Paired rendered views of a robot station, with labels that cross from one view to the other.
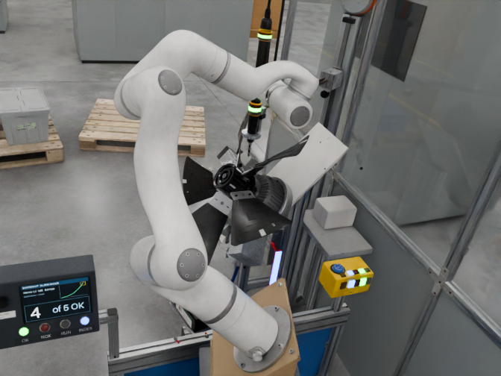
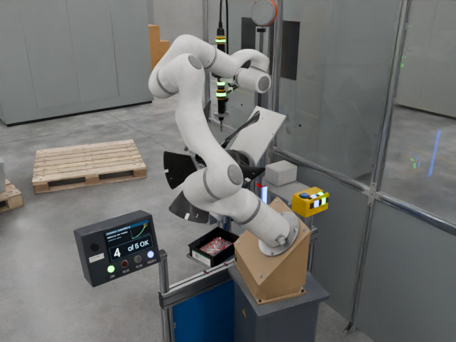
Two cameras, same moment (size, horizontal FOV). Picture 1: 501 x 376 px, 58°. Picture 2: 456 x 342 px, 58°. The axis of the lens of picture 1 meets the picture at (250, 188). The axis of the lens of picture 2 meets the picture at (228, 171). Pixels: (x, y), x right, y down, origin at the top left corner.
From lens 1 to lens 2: 0.57 m
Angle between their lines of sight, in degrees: 11
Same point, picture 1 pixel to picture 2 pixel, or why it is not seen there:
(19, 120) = not seen: outside the picture
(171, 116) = (199, 83)
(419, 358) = (371, 258)
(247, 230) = not seen: hidden behind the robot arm
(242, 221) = not seen: hidden behind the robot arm
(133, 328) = (138, 314)
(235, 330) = (264, 224)
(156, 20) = (69, 78)
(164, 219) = (210, 150)
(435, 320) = (376, 223)
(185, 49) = (191, 45)
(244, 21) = (145, 66)
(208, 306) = (246, 207)
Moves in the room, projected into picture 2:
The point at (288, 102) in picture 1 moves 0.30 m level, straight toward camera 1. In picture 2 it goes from (254, 76) to (269, 92)
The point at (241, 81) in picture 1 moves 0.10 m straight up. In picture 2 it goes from (225, 64) to (225, 36)
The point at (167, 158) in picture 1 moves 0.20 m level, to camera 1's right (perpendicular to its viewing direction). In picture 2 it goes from (200, 112) to (258, 110)
